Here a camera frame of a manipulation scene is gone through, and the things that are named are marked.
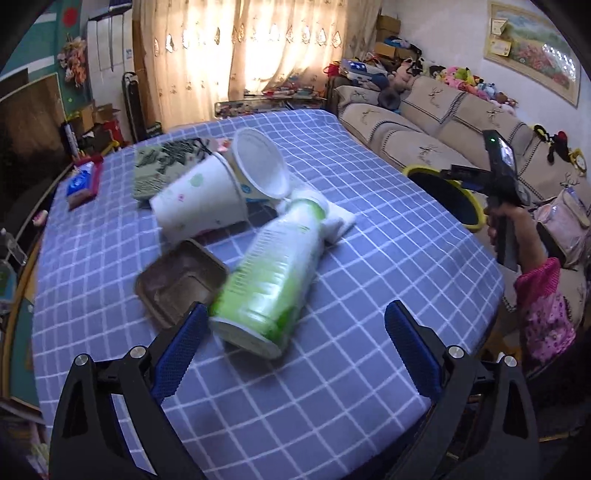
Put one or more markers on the beige sofa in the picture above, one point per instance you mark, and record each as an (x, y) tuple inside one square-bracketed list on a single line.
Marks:
[(415, 129)]

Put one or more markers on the person's right hand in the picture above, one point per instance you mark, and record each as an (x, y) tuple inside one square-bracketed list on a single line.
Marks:
[(528, 240)]

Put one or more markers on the white standing air conditioner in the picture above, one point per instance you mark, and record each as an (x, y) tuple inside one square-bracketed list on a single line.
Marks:
[(106, 69)]

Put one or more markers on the large black television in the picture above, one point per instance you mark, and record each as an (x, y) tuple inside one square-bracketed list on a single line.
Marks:
[(27, 138)]

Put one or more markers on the black carton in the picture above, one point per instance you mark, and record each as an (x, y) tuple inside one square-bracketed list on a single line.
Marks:
[(153, 130)]

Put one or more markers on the red flat box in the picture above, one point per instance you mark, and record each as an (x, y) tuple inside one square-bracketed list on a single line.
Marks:
[(83, 202)]

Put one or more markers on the cream embroidered curtain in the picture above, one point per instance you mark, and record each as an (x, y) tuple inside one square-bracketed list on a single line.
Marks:
[(277, 46)]

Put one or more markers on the artificial flower decoration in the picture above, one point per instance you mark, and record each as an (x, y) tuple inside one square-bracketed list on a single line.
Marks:
[(74, 62)]

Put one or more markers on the open cardboard box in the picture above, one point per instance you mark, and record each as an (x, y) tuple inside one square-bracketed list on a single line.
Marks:
[(99, 117)]

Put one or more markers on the yellow round toy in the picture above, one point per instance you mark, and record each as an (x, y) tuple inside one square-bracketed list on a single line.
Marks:
[(581, 161)]

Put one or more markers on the pile of stuffed toys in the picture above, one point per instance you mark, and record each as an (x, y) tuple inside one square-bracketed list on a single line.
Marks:
[(461, 78)]

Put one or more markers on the black printed box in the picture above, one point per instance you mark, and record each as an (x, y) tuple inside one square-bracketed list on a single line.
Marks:
[(69, 141)]

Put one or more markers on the printed white paper cup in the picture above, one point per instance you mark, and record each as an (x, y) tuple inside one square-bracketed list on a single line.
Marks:
[(203, 194)]

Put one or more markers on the blue white star bag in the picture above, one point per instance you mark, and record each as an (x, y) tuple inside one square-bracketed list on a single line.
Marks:
[(355, 67)]

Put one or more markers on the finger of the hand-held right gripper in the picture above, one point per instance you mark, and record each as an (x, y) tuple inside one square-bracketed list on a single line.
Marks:
[(473, 184), (455, 171)]

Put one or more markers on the white yogurt cup blue label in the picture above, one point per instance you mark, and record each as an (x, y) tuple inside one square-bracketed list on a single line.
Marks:
[(258, 157)]

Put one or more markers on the red round wall ornament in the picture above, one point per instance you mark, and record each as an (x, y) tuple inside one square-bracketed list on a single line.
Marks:
[(70, 17)]

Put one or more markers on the blue tissue packet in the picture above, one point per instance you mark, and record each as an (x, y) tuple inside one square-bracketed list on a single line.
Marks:
[(81, 182)]

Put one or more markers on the dark neck pillow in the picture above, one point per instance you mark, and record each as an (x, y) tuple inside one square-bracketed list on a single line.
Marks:
[(390, 98)]

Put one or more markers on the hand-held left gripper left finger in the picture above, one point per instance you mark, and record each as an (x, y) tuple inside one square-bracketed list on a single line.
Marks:
[(178, 350)]

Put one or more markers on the clear water bottle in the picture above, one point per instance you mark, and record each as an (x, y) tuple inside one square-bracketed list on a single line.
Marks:
[(11, 247)]

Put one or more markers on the stack of cardboard boxes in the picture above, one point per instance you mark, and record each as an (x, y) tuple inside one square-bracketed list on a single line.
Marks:
[(388, 27)]

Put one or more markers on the green white plastic bottle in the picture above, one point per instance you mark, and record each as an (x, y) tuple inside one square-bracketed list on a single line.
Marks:
[(272, 267)]

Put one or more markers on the blue checked tablecloth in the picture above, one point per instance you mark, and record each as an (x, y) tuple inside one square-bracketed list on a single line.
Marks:
[(323, 392)]

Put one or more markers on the brown paper tray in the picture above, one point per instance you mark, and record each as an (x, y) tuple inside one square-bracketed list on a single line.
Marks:
[(180, 277)]

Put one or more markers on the cluttered glass coffee table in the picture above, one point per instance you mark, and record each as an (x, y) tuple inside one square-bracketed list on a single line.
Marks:
[(272, 99)]

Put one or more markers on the black tower fan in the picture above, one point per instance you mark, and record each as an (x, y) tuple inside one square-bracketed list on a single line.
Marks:
[(134, 106)]

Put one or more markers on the red carton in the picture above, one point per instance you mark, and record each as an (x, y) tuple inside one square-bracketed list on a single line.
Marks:
[(113, 131)]

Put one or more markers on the dark boxes on air conditioner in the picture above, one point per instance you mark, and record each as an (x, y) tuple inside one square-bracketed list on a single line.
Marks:
[(121, 5)]

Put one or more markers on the black yellow plush toy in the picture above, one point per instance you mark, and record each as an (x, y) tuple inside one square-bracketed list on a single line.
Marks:
[(551, 138)]

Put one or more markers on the translucent plastic bag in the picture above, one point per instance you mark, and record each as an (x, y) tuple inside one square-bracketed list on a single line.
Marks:
[(563, 221)]

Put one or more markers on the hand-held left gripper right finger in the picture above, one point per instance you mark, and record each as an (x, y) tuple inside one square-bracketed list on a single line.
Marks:
[(413, 350)]

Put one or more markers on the framed flower painting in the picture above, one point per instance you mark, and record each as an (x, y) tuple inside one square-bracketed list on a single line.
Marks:
[(531, 50)]

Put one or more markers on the black bin with yellow rim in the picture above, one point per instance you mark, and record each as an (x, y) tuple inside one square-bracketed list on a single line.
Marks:
[(452, 203)]

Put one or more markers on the white folded paper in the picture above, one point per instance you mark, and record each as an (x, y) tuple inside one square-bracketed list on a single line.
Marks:
[(341, 221)]

